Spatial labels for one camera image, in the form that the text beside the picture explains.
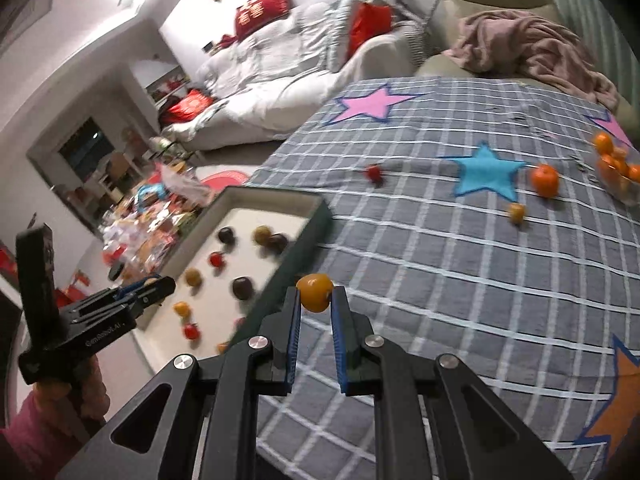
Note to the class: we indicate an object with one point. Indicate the loose mandarin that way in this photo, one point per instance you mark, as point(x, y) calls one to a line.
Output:
point(544, 180)

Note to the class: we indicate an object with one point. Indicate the person's left forearm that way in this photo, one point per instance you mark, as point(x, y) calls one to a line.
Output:
point(35, 435)

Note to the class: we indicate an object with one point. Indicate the plain red pillow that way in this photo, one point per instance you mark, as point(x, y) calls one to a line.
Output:
point(367, 30)

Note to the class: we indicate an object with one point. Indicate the dark purple cherry tomato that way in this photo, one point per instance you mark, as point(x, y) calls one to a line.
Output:
point(242, 287)
point(226, 235)
point(276, 243)

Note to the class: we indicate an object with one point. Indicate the orange cherry tomato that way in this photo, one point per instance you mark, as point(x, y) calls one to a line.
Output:
point(223, 347)

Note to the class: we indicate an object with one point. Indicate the wooden chair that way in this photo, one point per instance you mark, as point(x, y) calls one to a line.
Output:
point(119, 175)

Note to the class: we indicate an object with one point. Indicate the pile of snack packets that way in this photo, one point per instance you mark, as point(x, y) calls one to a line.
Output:
point(150, 230)

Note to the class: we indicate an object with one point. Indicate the grey plaid star blanket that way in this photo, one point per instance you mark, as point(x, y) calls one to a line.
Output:
point(450, 270)

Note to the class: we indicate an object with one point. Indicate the white wall shelf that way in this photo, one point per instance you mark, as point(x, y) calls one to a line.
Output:
point(165, 85)

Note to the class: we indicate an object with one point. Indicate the red gift box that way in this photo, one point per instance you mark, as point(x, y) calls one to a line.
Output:
point(76, 289)

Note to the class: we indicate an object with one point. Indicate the clear plastic bowl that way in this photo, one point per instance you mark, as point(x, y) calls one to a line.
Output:
point(617, 187)

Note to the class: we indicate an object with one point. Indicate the person's left hand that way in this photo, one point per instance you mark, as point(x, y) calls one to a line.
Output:
point(97, 390)

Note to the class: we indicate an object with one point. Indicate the green striped curtain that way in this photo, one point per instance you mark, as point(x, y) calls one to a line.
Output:
point(600, 15)

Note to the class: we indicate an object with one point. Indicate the white covered sofa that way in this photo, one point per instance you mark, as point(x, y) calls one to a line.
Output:
point(270, 75)

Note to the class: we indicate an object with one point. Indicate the pink throw blanket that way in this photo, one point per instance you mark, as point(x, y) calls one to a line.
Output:
point(530, 45)

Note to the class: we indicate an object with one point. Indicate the red round mat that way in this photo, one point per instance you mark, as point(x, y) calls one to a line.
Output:
point(222, 180)

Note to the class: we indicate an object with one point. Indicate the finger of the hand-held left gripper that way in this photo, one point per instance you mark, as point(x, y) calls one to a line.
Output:
point(135, 308)
point(145, 286)

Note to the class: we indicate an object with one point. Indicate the red patterned cushion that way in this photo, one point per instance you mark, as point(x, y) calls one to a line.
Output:
point(189, 105)

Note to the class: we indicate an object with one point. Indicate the white grey striped pillow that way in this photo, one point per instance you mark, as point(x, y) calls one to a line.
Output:
point(325, 30)

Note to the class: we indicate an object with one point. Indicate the dark window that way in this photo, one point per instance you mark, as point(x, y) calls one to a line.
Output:
point(75, 152)

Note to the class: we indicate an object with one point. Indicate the red printed pillow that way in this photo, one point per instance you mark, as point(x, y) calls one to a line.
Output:
point(262, 7)

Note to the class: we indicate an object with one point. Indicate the yellow cherry tomato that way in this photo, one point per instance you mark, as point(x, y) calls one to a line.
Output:
point(314, 292)
point(516, 213)
point(192, 277)
point(261, 234)
point(181, 308)

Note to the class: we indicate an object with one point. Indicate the dark green white tray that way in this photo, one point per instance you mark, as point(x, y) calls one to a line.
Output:
point(250, 266)

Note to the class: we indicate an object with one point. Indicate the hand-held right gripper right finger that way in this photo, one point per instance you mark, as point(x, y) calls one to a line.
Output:
point(338, 345)

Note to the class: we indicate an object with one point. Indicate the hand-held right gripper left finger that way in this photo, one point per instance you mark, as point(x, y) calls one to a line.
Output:
point(294, 340)

